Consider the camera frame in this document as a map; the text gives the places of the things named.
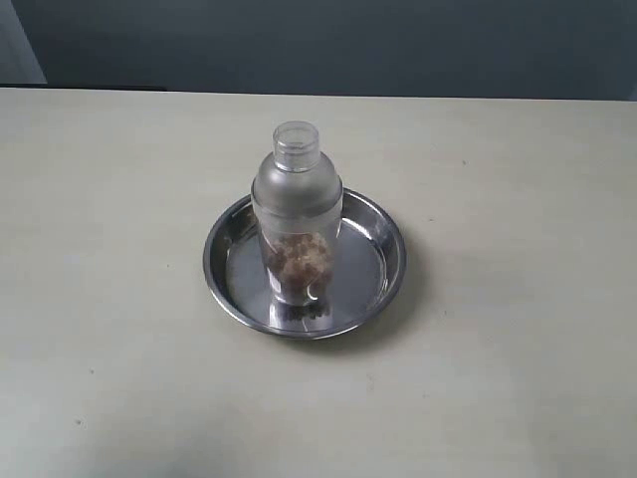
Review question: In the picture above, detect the clear plastic shaker bottle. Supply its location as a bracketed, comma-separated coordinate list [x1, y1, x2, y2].
[251, 120, 344, 306]

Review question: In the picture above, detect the round stainless steel tray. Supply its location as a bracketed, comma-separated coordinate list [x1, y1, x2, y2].
[203, 189, 407, 341]

